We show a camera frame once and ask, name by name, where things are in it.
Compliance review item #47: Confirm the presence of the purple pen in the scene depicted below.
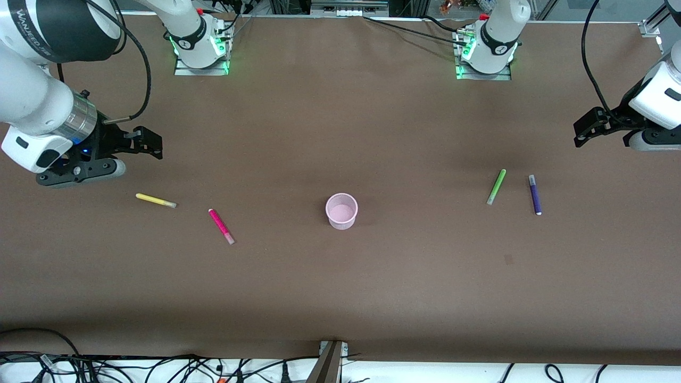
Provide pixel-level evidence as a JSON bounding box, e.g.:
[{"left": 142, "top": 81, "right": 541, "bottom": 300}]
[{"left": 528, "top": 174, "right": 543, "bottom": 216}]

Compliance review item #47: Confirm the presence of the pink pen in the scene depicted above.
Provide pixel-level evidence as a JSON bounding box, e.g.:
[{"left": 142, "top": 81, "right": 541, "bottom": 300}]
[{"left": 208, "top": 208, "right": 236, "bottom": 245}]

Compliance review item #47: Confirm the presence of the pink mesh pen holder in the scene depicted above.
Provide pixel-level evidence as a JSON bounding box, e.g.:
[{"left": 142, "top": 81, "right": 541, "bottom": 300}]
[{"left": 325, "top": 193, "right": 359, "bottom": 230}]

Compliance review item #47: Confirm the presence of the yellow pen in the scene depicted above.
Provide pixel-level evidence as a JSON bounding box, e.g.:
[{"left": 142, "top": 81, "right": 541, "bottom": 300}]
[{"left": 135, "top": 193, "right": 177, "bottom": 209}]

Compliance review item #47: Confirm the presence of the aluminium corner profile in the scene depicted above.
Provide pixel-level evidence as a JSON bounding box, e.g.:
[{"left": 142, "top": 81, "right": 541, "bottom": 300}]
[{"left": 638, "top": 0, "right": 681, "bottom": 39}]

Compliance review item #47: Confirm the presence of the green pen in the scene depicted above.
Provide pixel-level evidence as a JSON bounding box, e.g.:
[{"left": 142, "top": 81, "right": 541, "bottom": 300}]
[{"left": 486, "top": 169, "right": 507, "bottom": 206}]

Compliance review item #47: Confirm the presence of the brown paper table cover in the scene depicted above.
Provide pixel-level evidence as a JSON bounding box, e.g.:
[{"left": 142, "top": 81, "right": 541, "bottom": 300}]
[{"left": 0, "top": 12, "right": 681, "bottom": 368}]

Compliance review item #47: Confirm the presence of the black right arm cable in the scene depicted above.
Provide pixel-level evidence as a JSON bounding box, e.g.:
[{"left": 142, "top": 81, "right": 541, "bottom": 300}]
[{"left": 85, "top": 0, "right": 153, "bottom": 124}]

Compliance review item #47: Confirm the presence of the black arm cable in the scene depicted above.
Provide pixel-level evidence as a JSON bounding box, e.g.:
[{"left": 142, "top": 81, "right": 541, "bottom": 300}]
[
  {"left": 580, "top": 0, "right": 621, "bottom": 121},
  {"left": 85, "top": 0, "right": 153, "bottom": 124}
]

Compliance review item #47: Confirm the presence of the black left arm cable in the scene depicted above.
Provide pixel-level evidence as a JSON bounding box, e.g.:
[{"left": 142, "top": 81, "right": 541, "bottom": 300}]
[{"left": 580, "top": 0, "right": 621, "bottom": 121}]

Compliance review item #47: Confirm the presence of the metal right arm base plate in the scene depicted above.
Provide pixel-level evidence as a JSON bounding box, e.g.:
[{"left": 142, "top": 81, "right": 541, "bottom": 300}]
[{"left": 174, "top": 56, "right": 231, "bottom": 77}]

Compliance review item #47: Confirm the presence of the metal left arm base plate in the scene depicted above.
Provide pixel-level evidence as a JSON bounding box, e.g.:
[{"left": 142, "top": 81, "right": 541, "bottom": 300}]
[{"left": 455, "top": 63, "right": 512, "bottom": 81}]

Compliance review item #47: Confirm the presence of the thick black cable loop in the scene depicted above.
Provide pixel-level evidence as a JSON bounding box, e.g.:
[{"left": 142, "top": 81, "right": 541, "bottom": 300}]
[{"left": 0, "top": 327, "right": 81, "bottom": 359}]

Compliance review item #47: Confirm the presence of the silver rail box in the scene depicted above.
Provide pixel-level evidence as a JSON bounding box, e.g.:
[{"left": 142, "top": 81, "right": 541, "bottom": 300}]
[{"left": 310, "top": 0, "right": 389, "bottom": 17}]

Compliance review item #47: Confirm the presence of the metal table bracket post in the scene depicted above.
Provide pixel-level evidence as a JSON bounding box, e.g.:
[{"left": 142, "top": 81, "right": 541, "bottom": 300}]
[{"left": 306, "top": 340, "right": 350, "bottom": 383}]

